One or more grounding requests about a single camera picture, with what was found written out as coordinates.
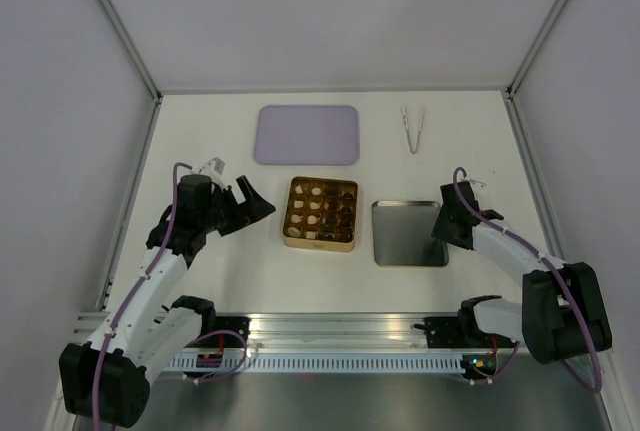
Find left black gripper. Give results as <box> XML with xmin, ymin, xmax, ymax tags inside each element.
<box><xmin>199</xmin><ymin>176</ymin><xmax>274</xmax><ymax>237</ymax></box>

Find silver tin lid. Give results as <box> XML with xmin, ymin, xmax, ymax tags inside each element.
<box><xmin>371</xmin><ymin>200</ymin><xmax>449</xmax><ymax>267</ymax></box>

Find gold chocolate box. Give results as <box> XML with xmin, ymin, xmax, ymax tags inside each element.
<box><xmin>282</xmin><ymin>176</ymin><xmax>359</xmax><ymax>253</ymax></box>

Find white tongs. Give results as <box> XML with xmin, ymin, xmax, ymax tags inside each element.
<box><xmin>399</xmin><ymin>105</ymin><xmax>427</xmax><ymax>156</ymax></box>

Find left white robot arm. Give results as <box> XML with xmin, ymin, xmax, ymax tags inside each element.
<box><xmin>59</xmin><ymin>174</ymin><xmax>276</xmax><ymax>428</ymax></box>

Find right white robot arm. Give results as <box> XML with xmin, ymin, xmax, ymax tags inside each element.
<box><xmin>432</xmin><ymin>181</ymin><xmax>613</xmax><ymax>364</ymax></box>

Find purple plastic tray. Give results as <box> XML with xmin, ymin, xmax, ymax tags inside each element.
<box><xmin>253</xmin><ymin>104</ymin><xmax>360</xmax><ymax>166</ymax></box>

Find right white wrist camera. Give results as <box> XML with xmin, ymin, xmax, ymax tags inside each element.
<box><xmin>463</xmin><ymin>178</ymin><xmax>487</xmax><ymax>188</ymax></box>

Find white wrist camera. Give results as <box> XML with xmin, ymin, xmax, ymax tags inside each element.
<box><xmin>463</xmin><ymin>178</ymin><xmax>487</xmax><ymax>188</ymax></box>
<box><xmin>193</xmin><ymin>157</ymin><xmax>227</xmax><ymax>189</ymax></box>

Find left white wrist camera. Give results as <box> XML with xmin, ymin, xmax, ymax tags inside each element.
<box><xmin>193</xmin><ymin>157</ymin><xmax>227</xmax><ymax>189</ymax></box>

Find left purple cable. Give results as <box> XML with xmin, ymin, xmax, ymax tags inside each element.
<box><xmin>89</xmin><ymin>161</ymin><xmax>251</xmax><ymax>427</ymax></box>

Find aluminium mounting rail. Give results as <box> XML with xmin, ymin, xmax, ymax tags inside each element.
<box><xmin>67</xmin><ymin>311</ymin><xmax>615</xmax><ymax>352</ymax></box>

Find white slotted cable duct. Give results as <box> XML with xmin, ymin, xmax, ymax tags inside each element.
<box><xmin>165</xmin><ymin>352</ymin><xmax>464</xmax><ymax>375</ymax></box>

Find left aluminium frame post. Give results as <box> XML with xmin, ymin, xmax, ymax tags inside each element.
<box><xmin>95</xmin><ymin>0</ymin><xmax>162</xmax><ymax>103</ymax></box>

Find aluminium frame post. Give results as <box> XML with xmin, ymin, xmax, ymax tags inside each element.
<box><xmin>503</xmin><ymin>0</ymin><xmax>570</xmax><ymax>101</ymax></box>
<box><xmin>95</xmin><ymin>0</ymin><xmax>162</xmax><ymax>103</ymax></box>

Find right aluminium frame post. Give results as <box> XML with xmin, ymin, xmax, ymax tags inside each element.
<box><xmin>503</xmin><ymin>0</ymin><xmax>570</xmax><ymax>101</ymax></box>

